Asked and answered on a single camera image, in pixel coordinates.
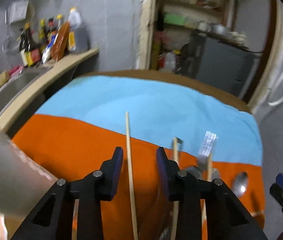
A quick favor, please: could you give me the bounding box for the large silver spoon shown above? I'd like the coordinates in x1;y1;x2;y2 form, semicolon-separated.
232;171;248;198

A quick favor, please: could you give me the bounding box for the wooden chopstick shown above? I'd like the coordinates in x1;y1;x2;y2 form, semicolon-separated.
170;137;179;240
125;112;138;240
202;153;213;224

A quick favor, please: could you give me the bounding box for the silver fork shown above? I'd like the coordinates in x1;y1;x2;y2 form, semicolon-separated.
197;131;218;171

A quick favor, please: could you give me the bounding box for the kitchen counter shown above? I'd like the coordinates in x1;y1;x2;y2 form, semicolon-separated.
0;48;99;133

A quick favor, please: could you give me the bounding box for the silver spoon middle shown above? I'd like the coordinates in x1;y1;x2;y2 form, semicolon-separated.
185;165;221;181

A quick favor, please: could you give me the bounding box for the orange cloth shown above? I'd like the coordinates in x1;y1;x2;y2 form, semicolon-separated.
12;114;265;239

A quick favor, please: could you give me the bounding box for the light blue cloth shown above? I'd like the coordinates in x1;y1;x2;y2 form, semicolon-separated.
37;75;263;166

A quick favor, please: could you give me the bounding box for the steel sink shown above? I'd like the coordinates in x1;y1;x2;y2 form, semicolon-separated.
0;67;50;115

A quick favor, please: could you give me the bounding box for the yellow sponge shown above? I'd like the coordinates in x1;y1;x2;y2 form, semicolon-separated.
0;71;10;87

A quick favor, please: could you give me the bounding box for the grey cabinet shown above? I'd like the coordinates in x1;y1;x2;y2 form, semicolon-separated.
181;33;257;97

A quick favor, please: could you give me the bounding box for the metal pot on cabinet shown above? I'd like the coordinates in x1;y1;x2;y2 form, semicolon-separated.
210;23;230;36

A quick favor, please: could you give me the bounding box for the brown sauce pouch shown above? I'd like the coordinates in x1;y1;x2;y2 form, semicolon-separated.
51;22;70;62

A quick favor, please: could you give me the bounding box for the dark soy sauce bottle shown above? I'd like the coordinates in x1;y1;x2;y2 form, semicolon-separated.
20;23;42;67

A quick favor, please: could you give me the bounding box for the large clear oil jug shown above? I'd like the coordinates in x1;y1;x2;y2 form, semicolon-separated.
68;7;89;54

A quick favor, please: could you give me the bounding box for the green box on shelf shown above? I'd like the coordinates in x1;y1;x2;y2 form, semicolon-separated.
164;14;186;26

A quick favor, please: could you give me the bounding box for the wooden shelf unit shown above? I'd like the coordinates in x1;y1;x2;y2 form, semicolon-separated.
157;0;237;29

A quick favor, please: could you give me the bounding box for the hanging wire strainer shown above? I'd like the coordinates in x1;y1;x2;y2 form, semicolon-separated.
2;8;14;54

